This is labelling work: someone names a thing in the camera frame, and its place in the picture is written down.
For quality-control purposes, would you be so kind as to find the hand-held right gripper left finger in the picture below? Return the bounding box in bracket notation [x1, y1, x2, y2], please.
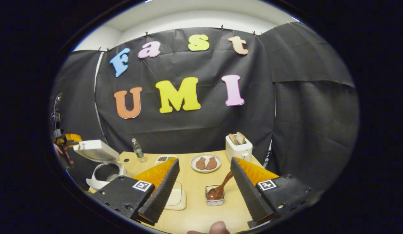
[94, 158, 180, 226]

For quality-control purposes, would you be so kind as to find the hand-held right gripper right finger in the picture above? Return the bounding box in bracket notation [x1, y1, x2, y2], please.
[230, 157, 314, 228]

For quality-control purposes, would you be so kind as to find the white rice cooker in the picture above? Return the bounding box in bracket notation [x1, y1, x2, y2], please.
[73, 140, 132, 190]

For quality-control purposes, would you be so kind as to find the brown wooden spoon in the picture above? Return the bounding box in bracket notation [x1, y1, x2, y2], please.
[206, 171, 234, 201]

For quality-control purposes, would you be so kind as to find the metal chopstick holder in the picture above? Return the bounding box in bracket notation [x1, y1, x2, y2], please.
[205, 185, 225, 206]

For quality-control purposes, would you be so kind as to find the white divided sauce dish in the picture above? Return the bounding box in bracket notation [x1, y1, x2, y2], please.
[155, 155, 177, 166]

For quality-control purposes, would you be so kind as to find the white toaster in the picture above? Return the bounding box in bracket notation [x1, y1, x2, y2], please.
[226, 132, 253, 162]

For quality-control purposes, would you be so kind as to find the clear plastic water bottle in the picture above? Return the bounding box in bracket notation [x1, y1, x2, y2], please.
[132, 138, 147, 163]

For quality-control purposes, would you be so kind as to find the round white plate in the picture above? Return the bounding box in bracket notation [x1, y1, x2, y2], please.
[190, 153, 221, 173]

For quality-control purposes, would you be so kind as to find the black backdrop cloth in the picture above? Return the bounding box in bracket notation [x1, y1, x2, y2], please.
[50, 22, 359, 192]

